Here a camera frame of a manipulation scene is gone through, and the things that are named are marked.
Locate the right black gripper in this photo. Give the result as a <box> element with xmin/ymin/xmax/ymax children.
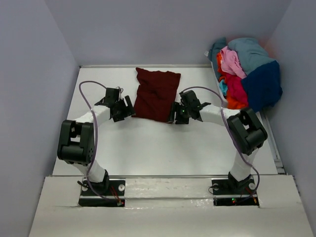
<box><xmin>166</xmin><ymin>101</ymin><xmax>192</xmax><ymax>124</ymax></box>

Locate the maroon t shirt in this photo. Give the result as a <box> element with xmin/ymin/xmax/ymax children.
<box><xmin>134</xmin><ymin>67</ymin><xmax>181</xmax><ymax>123</ymax></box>

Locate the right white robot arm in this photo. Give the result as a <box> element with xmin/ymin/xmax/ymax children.
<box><xmin>168</xmin><ymin>90</ymin><xmax>268</xmax><ymax>196</ymax></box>

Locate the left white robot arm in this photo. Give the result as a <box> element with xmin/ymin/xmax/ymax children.
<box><xmin>57</xmin><ymin>87</ymin><xmax>135</xmax><ymax>195</ymax></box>

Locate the orange t shirt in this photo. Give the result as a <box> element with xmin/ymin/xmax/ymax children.
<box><xmin>216</xmin><ymin>52</ymin><xmax>248</xmax><ymax>109</ymax></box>

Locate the pink t shirt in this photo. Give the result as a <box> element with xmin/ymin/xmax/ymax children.
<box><xmin>220</xmin><ymin>46</ymin><xmax>246</xmax><ymax>79</ymax></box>

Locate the teal t shirt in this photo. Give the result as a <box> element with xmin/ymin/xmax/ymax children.
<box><xmin>208</xmin><ymin>37</ymin><xmax>227</xmax><ymax>64</ymax></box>

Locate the navy blue t shirt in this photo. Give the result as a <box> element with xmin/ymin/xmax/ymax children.
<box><xmin>241</xmin><ymin>60</ymin><xmax>283</xmax><ymax>112</ymax></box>

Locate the grey blue t shirt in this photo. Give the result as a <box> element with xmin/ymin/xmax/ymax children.
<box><xmin>228</xmin><ymin>38</ymin><xmax>274</xmax><ymax>75</ymax></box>

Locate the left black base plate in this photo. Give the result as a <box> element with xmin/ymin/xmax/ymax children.
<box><xmin>78</xmin><ymin>179</ymin><xmax>126</xmax><ymax>207</ymax></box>

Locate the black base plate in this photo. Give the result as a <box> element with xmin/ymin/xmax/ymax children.
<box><xmin>208</xmin><ymin>178</ymin><xmax>259</xmax><ymax>206</ymax></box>
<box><xmin>78</xmin><ymin>179</ymin><xmax>126</xmax><ymax>207</ymax></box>

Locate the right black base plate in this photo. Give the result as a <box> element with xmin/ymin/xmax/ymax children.
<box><xmin>208</xmin><ymin>178</ymin><xmax>259</xmax><ymax>206</ymax></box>

